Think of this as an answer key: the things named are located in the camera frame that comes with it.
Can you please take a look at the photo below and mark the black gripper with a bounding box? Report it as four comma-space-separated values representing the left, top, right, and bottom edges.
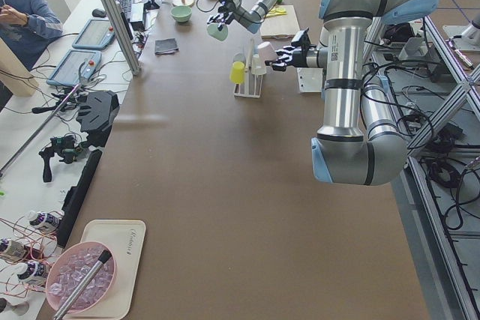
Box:
264, 46, 319, 72
207, 0, 242, 31

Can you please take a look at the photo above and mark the mint green plastic cup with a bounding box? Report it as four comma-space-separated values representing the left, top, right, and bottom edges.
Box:
206, 24, 229, 41

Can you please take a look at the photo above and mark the pink plastic cup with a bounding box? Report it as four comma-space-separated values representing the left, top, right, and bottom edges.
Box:
257, 41, 278, 64

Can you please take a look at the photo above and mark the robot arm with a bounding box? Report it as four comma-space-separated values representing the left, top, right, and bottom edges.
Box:
207, 0, 278, 41
311, 0, 439, 185

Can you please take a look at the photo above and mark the cream white plastic cup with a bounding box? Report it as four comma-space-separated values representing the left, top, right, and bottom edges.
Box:
250, 54, 267, 76

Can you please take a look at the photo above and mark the grey plastic cup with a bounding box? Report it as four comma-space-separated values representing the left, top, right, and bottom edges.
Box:
232, 52, 246, 64

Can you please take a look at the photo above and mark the yellow plastic cup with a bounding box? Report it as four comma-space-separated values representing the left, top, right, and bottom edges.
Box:
229, 61, 245, 85

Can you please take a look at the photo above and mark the bamboo cutting board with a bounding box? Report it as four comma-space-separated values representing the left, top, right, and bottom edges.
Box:
260, 5, 300, 39

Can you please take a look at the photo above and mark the green ceramic bowl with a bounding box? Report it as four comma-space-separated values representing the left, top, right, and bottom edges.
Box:
170, 5, 192, 23

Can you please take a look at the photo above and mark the lemon slice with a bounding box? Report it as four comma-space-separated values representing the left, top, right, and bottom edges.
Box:
270, 7, 287, 15

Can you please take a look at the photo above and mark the grey folded cloth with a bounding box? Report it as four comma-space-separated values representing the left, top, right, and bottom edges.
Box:
154, 38, 179, 55

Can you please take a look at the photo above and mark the blue teach pendant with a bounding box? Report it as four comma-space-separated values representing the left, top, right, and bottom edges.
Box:
46, 49, 102, 87
72, 18, 115, 50

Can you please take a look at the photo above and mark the person in blue hoodie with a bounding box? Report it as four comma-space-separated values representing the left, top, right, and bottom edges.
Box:
0, 0, 64, 72

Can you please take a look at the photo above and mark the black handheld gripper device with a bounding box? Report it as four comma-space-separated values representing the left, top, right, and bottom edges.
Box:
38, 135, 91, 183

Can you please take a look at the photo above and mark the beige plastic tray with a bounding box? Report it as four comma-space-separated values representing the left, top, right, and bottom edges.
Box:
46, 220, 146, 319

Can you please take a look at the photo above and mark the metal rod tool in bowl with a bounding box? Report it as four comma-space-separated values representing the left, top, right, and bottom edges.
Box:
52, 250, 112, 320

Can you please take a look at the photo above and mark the pink bowl of ice cubes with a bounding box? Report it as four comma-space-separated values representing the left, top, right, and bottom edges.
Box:
46, 241, 116, 314

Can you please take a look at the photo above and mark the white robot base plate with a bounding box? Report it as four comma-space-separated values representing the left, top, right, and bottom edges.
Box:
296, 67, 323, 93

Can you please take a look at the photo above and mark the white wire cup rack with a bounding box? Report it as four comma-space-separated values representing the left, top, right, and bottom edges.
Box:
233, 37, 265, 99

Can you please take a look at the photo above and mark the aluminium frame post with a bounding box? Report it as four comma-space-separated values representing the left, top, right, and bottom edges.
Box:
101, 0, 141, 76

